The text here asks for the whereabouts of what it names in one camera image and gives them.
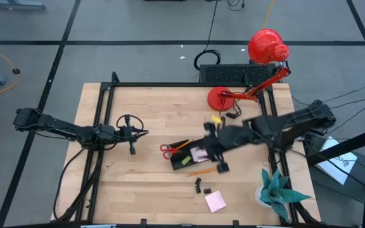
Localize black vented box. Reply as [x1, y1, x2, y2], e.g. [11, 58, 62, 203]
[198, 63, 278, 85]

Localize yellow floor cable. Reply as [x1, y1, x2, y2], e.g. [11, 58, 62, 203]
[0, 34, 22, 104]

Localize black mesh desk organizer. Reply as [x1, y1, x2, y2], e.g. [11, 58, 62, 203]
[168, 137, 222, 172]

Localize thin black floor cables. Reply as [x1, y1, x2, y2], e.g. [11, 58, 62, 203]
[291, 80, 365, 134]

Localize red grey handled scissors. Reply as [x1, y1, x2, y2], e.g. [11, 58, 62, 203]
[159, 143, 184, 161]

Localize white plant pot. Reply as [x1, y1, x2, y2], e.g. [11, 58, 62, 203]
[254, 184, 272, 209]

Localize red desk lamp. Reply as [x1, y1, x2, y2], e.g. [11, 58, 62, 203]
[207, 28, 291, 112]

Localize pink sticky note pad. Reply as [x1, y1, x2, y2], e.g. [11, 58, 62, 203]
[203, 189, 227, 214]
[189, 146, 210, 163]

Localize teal artificial succulent plant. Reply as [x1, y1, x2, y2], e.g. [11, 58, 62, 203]
[258, 168, 312, 223]

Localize black aluminium table frame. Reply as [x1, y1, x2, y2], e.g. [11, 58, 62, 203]
[51, 71, 323, 228]

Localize yellow wooden pencil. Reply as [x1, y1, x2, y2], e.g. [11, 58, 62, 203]
[174, 138, 194, 151]
[186, 167, 218, 178]

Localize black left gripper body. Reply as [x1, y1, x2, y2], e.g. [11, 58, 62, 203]
[117, 114, 137, 156]

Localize black lamp power cable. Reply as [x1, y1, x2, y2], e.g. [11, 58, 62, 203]
[219, 97, 243, 120]

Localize black hanging coiled cable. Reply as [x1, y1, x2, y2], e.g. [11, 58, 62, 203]
[193, 0, 222, 72]

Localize white printed board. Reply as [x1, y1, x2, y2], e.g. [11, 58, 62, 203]
[314, 135, 359, 186]

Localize yellow hanging cord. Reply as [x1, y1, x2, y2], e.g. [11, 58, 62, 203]
[260, 0, 276, 31]

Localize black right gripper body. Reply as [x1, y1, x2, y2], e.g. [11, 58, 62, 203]
[203, 121, 255, 174]

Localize black slanted beam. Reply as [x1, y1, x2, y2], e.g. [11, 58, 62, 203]
[305, 123, 365, 167]

